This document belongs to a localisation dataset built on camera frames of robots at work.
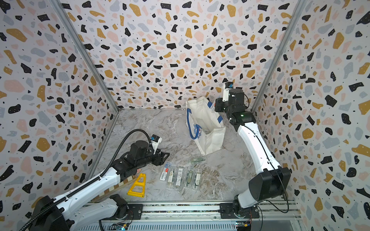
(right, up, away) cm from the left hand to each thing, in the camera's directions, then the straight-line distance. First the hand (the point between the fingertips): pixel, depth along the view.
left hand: (166, 152), depth 79 cm
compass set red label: (-2, -13, +7) cm, 15 cm away
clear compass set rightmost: (+17, -17, +4) cm, 25 cm away
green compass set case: (+12, -16, +5) cm, 21 cm away
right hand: (+28, +29, -2) cm, 40 cm away
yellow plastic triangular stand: (-17, -21, +2) cm, 27 cm away
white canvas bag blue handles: (+24, +15, +29) cm, 40 cm away
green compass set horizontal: (+18, -8, +13) cm, 23 cm away
